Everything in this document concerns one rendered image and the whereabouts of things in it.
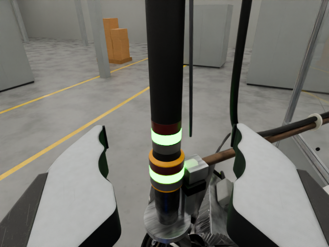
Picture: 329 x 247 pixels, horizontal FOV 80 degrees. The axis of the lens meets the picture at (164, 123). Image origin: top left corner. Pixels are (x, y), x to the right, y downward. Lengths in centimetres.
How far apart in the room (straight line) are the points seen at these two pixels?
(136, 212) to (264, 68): 470
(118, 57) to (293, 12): 582
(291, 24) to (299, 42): 45
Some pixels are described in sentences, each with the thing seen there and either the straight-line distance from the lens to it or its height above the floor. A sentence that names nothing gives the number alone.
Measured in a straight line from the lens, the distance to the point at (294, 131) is 40.
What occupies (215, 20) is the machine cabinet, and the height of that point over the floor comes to 151.
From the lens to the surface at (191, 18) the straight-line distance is 18.
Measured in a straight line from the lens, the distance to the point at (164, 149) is 22.
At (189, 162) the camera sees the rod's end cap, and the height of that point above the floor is 155.
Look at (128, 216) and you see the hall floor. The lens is 216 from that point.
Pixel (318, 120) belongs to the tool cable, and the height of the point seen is 155.
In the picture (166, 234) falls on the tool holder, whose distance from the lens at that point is 31.
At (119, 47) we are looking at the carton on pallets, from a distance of 834.
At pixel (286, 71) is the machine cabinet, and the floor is 45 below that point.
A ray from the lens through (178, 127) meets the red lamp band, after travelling 21.
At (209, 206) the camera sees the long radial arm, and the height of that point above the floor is 114.
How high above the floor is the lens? 173
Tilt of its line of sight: 29 degrees down
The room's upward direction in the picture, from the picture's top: 1 degrees counter-clockwise
